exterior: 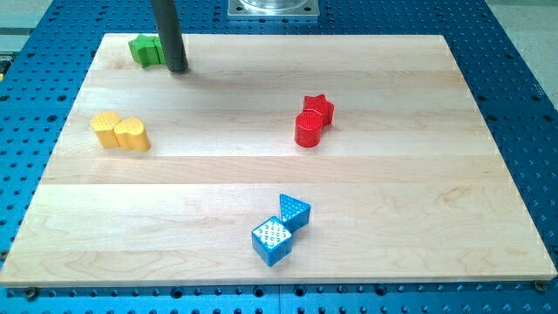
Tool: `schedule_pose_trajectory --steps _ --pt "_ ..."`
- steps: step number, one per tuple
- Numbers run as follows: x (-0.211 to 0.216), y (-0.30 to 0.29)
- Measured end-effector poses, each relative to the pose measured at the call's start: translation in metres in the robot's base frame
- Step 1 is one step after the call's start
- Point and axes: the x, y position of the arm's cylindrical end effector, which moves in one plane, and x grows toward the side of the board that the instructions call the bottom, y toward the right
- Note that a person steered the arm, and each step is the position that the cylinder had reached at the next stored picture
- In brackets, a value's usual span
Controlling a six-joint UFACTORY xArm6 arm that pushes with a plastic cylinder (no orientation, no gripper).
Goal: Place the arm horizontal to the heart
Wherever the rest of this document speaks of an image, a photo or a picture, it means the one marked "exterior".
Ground yellow heart block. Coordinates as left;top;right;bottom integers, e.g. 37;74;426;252
113;117;151;152

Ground red cylinder block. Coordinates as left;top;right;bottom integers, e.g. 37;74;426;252
294;112;323;148

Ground blue triangle block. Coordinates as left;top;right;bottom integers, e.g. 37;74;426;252
279;194;311;233

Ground red star block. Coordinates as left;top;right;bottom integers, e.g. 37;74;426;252
303;94;335;126

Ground blue cube block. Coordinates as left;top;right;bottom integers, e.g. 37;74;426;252
251;216;293;267

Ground light wooden board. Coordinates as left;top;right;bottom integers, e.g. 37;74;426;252
1;33;556;287

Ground green block behind rod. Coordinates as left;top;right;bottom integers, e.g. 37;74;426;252
153;37;167;65

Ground green star block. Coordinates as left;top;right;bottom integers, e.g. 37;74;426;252
128;35;160;68

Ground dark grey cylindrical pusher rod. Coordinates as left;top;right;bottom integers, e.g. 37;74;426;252
151;0;188;73

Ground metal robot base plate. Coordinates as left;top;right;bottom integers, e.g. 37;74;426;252
228;0;320;18

